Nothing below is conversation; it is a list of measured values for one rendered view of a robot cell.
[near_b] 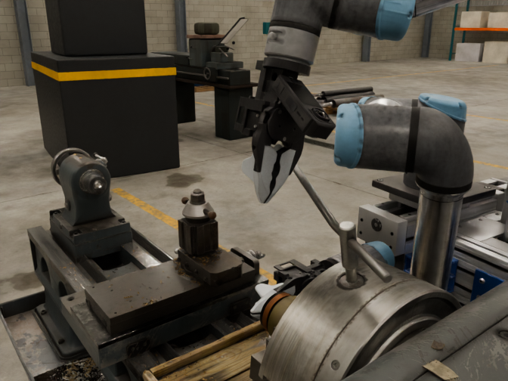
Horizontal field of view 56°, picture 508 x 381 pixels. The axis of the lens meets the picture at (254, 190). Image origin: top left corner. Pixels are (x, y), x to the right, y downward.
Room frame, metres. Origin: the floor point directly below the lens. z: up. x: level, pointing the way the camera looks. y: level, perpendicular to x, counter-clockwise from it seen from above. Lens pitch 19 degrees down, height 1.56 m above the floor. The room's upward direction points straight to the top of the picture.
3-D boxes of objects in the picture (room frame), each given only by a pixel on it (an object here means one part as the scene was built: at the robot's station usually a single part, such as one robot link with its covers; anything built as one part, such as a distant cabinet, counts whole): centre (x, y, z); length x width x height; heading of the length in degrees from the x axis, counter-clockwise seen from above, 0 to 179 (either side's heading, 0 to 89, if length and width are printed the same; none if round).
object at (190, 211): (1.11, 0.14, 1.13); 0.08 x 0.08 x 0.03
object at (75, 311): (1.10, 0.23, 0.90); 0.47 x 0.30 x 0.06; 127
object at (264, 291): (0.77, -0.02, 1.10); 0.09 x 0.06 x 0.03; 126
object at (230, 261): (1.09, 0.12, 0.99); 0.20 x 0.10 x 0.05; 37
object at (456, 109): (1.22, -0.47, 1.33); 0.13 x 0.12 x 0.14; 72
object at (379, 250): (0.92, -0.24, 1.08); 0.11 x 0.08 x 0.09; 126
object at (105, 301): (1.07, 0.19, 0.95); 0.43 x 0.17 x 0.05; 127
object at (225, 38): (7.72, 0.78, 0.84); 2.28 x 0.91 x 1.67; 40
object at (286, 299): (0.71, -0.07, 1.08); 0.09 x 0.09 x 0.09; 37
